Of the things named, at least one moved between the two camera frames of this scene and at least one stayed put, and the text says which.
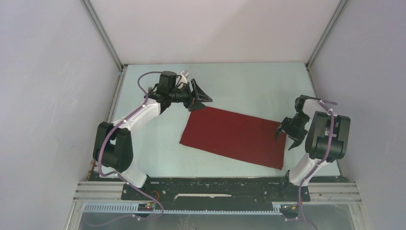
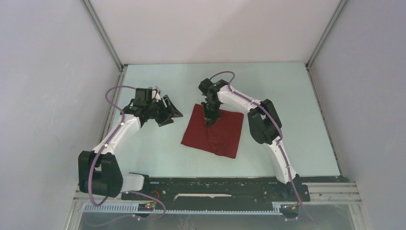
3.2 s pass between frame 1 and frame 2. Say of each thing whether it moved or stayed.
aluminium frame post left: stayed
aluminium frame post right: stayed
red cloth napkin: moved
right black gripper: moved
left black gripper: moved
